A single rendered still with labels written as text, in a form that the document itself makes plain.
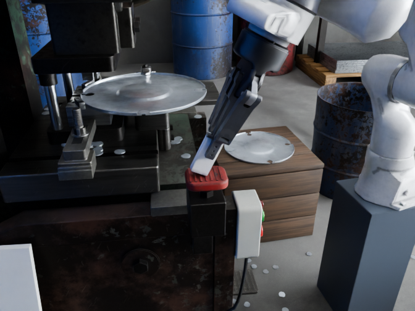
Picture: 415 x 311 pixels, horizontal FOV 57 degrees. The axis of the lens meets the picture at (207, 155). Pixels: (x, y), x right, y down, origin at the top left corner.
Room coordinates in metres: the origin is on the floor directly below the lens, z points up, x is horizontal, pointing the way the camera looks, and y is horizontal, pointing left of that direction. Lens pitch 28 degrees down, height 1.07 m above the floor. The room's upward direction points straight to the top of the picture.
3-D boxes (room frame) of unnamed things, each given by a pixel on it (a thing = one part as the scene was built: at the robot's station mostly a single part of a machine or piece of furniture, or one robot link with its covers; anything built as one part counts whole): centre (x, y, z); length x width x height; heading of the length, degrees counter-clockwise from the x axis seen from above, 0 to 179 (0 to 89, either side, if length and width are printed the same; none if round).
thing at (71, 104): (0.85, 0.27, 0.76); 0.15 x 0.09 x 0.05; 7
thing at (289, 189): (1.43, -0.21, 0.18); 0.40 x 0.38 x 0.35; 103
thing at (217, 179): (0.55, 0.00, 0.71); 0.07 x 0.06 x 0.08; 97
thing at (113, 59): (0.85, 0.28, 0.86); 0.20 x 0.16 x 0.05; 7
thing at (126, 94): (0.86, 0.15, 0.78); 0.29 x 0.29 x 0.01
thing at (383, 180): (0.95, -0.54, 0.52); 0.22 x 0.19 x 0.14; 104
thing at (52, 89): (0.76, 0.32, 0.81); 0.02 x 0.02 x 0.14
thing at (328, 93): (1.70, -0.73, 0.24); 0.42 x 0.42 x 0.48
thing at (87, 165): (0.68, 0.25, 0.76); 0.17 x 0.06 x 0.10; 7
